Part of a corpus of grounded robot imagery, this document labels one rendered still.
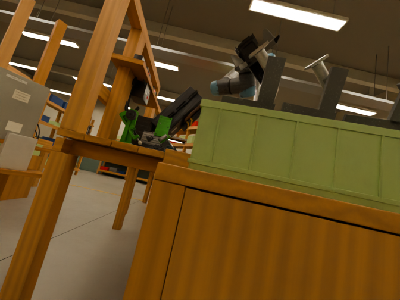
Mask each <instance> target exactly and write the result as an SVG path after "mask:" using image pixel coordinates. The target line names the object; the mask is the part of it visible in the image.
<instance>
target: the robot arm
mask: <svg viewBox="0 0 400 300"><path fill-rule="evenodd" d="M262 36H263V40H262V41H261V42H260V46H261V45H262V44H264V43H265V42H266V41H268V42H269V44H268V45H267V46H266V47H265V51H266V52H267V51H269V50H270V49H271V48H272V47H273V46H274V45H276V44H277V43H278V41H279V39H280V35H278V36H277V37H274V36H273V35H272V34H271V33H270V31H269V30H268V29H264V30H263V31H262ZM257 48H258V42H257V40H256V38H255V36H254V34H253V33H252V35H251V36H248V37H247V38H246V39H244V40H243V41H242V42H241V43H240V44H239V45H238V46H237V48H236V47H235V52H236V53H237V55H238V57H239V59H237V58H236V57H235V56H234V55H231V56H230V57H231V59H232V62H233V64H234V68H233V70H232V71H230V72H229V73H227V74H226V75H225V76H224V77H223V78H222V79H220V80H216V81H212V82H211V85H210V90H211V93H212V95H214V96H220V95H234V94H239V96H240V98H248V97H252V96H253V97H254V100H253V101H257V98H258V94H259V91H260V87H261V82H262V79H263V75H264V71H263V69H262V67H261V66H260V64H259V62H258V61H257V59H256V57H255V56H253V57H252V58H250V59H249V55H250V54H251V53H252V52H254V51H255V50H256V49H257Z"/></svg>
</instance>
